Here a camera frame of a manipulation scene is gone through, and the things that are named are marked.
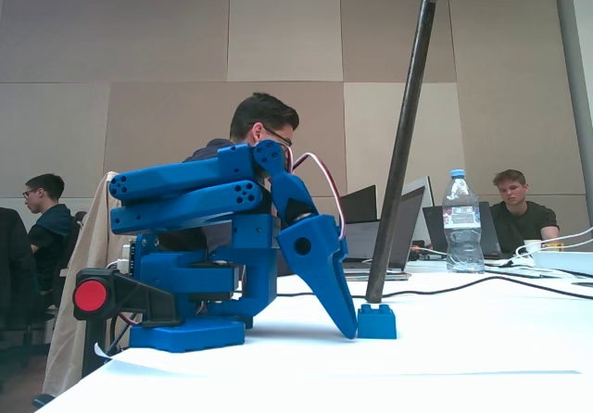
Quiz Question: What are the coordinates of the clear plastic water bottle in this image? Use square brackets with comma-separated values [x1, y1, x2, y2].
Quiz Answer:
[441, 169, 486, 274]

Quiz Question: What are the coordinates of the open laptop with lit screen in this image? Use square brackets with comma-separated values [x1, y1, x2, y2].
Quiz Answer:
[342, 220, 412, 281]

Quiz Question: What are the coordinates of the black cable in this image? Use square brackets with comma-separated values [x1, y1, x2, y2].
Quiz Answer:
[275, 271, 593, 301]

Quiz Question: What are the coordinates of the grey laptop lid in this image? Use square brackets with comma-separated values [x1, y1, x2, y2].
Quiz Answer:
[387, 185, 427, 273]

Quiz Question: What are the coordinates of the black clamp with red knob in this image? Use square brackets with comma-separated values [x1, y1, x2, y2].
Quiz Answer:
[72, 268, 185, 380]

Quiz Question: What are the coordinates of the black jacket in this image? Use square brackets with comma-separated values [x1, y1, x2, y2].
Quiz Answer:
[0, 206, 39, 331]

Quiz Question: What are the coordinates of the grey metal chair leg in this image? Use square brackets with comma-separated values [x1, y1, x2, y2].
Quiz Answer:
[555, 0, 593, 229]

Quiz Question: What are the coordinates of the black laptop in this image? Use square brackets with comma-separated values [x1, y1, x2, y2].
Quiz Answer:
[339, 184, 379, 224]

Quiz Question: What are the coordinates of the beige jacket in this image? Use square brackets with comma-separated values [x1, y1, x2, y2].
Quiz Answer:
[44, 170, 140, 398]

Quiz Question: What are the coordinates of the red white servo cable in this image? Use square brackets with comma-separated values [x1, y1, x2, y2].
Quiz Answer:
[286, 146, 347, 241]

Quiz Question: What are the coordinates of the white flat box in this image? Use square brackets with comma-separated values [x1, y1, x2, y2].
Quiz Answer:
[530, 250, 593, 276]

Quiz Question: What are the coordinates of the person in navy hoodie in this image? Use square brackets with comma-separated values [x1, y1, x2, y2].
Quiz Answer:
[157, 92, 301, 253]

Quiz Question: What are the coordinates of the motor controller board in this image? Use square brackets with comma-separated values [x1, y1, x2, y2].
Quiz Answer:
[119, 234, 161, 275]

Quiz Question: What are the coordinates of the blue toy brick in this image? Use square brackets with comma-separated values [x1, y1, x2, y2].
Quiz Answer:
[357, 303, 397, 340]

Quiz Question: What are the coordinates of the dark laptop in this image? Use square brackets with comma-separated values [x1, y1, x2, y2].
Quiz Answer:
[422, 201, 504, 259]

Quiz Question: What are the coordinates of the person in dark t-shirt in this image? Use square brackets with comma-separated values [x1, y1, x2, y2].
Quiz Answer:
[488, 169, 561, 255]

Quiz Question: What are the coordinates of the person with glasses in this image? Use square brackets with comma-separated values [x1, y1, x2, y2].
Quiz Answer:
[21, 173, 75, 294]

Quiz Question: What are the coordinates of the dark metal chair leg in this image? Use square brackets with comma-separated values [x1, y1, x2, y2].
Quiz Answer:
[364, 0, 437, 304]

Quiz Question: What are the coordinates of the black office chair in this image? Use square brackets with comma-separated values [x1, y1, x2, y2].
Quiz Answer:
[53, 211, 89, 312]

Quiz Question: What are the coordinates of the silver laptop lid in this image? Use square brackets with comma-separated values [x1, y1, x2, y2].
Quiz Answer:
[402, 175, 436, 247]

